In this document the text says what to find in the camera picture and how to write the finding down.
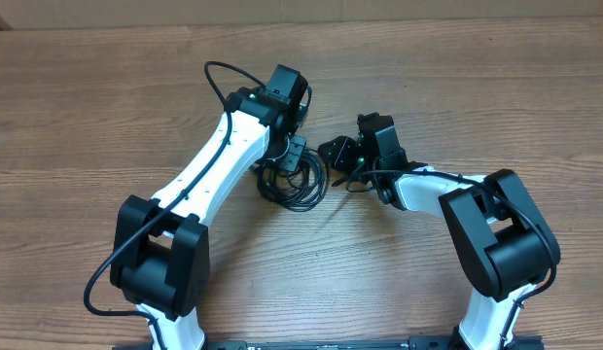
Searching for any black cable bundle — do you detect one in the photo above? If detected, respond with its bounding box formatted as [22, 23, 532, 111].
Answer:
[255, 148, 331, 213]

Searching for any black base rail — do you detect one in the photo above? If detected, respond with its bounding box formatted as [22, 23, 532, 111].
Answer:
[111, 334, 546, 350]

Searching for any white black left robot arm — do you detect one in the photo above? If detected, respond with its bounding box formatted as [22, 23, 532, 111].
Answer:
[110, 65, 311, 349]

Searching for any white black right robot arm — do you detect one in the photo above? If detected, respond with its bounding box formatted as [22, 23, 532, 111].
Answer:
[318, 113, 561, 349]

